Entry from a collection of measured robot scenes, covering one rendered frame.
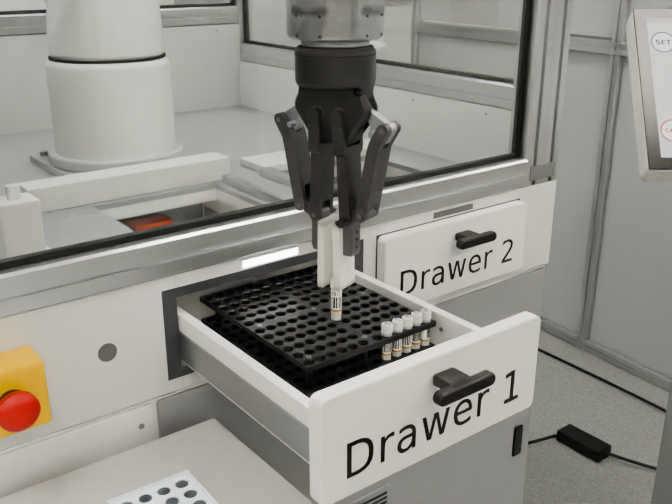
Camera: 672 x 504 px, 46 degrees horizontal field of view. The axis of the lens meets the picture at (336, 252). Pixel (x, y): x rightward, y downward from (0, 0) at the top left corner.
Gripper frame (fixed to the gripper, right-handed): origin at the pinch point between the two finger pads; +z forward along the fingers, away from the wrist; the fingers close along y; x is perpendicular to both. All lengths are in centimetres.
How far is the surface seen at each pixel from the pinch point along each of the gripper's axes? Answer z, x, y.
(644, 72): -10, 80, 9
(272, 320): 10.3, 1.2, -9.4
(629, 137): 23, 191, -18
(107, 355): 13.1, -11.1, -22.7
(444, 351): 7.7, 0.1, 12.3
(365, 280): 11.0, 18.6, -7.8
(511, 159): 1, 52, -2
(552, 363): 99, 177, -30
